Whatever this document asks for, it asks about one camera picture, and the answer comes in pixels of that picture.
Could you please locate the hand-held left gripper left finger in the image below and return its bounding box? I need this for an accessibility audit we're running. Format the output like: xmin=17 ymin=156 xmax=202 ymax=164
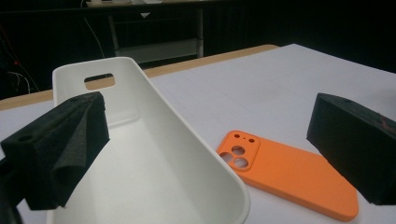
xmin=0 ymin=91 xmax=111 ymax=211

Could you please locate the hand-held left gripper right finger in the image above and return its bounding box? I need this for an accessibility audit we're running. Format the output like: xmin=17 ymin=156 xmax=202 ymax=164
xmin=305 ymin=91 xmax=396 ymax=206

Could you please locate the orange phone case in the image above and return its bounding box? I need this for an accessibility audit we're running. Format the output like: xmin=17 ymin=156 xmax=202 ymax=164
xmin=216 ymin=130 xmax=360 ymax=223

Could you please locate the white plastic bin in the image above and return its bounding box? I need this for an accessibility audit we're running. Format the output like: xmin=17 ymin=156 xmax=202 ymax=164
xmin=46 ymin=56 xmax=251 ymax=224

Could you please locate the white table sheet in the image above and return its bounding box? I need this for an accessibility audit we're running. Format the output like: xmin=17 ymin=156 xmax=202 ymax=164
xmin=0 ymin=43 xmax=396 ymax=224

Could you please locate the red cable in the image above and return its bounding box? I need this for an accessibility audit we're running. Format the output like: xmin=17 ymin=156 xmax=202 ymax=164
xmin=0 ymin=23 xmax=41 ymax=94

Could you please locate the white cable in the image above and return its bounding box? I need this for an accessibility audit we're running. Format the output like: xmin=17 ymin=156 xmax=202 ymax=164
xmin=79 ymin=0 xmax=106 ymax=60

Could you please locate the white metal desk frame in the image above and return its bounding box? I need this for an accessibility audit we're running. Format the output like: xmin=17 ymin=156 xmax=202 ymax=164
xmin=106 ymin=7 xmax=205 ymax=65

